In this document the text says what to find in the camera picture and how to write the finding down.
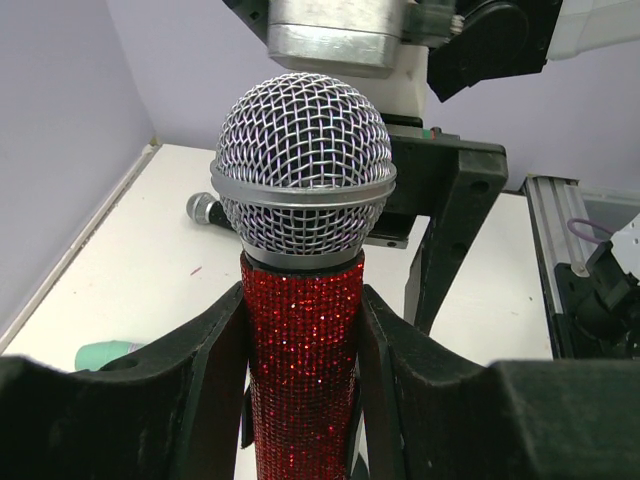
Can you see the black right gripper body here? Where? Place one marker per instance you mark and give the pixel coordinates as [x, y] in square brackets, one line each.
[427, 162]

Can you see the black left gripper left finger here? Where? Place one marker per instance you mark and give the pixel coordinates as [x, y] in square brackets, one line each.
[170, 410]

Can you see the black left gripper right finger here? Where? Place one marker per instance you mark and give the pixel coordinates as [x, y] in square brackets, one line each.
[432, 414]

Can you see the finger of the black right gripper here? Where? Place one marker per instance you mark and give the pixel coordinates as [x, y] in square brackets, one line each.
[463, 200]

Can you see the mint green microphone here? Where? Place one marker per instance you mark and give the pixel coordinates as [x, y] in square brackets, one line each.
[94, 356]

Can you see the red glitter microphone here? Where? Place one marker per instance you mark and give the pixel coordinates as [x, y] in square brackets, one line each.
[303, 169]

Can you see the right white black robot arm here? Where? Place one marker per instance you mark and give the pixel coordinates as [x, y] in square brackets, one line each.
[473, 41]

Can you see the black microphone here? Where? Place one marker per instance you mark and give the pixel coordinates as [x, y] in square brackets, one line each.
[204, 209]

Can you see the aluminium frame rail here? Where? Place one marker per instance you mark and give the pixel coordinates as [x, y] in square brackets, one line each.
[587, 245]

